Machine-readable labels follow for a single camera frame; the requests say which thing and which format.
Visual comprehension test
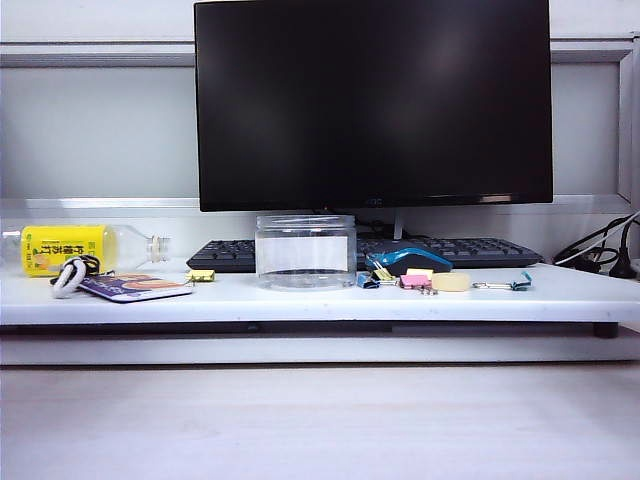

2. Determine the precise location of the black looped cable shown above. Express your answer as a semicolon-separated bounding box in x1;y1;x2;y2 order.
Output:
552;232;621;266

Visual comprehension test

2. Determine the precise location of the clear plastic jar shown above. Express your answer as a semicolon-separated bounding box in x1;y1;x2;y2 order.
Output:
254;213;359;292

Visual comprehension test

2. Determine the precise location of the black power plug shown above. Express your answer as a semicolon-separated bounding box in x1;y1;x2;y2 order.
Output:
608;215;640;279

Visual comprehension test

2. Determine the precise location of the plastic bottle yellow label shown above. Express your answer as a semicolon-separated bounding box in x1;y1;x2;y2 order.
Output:
0;223;172;278

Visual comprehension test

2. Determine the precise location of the black computer monitor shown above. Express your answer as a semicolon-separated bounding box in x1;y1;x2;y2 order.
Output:
193;0;555;241

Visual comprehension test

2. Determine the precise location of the white braided keychain strap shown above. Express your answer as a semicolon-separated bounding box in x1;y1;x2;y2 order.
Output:
49;257;87;300

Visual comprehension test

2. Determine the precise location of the grey aluminium partition frame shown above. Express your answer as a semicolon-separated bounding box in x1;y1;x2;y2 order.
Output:
0;32;640;221

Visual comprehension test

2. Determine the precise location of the pink binder clip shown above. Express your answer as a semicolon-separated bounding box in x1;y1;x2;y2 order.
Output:
398;273;436;296

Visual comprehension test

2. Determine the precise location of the black blue computer mouse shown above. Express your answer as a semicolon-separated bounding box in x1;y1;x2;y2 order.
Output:
366;247;455;277

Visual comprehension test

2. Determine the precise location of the black thin cable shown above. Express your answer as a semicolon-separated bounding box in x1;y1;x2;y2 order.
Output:
594;209;640;242

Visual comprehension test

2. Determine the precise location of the white raised desk board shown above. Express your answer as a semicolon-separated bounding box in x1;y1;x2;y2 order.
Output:
0;259;640;341

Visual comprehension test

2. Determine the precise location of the teal binder clip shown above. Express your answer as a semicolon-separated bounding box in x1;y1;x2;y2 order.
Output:
472;271;534;292

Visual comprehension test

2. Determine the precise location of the purple orange card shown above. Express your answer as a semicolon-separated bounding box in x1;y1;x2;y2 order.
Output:
79;272;195;304

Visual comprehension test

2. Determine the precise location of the black keyboard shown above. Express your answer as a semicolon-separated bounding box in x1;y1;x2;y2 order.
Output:
185;237;545;274

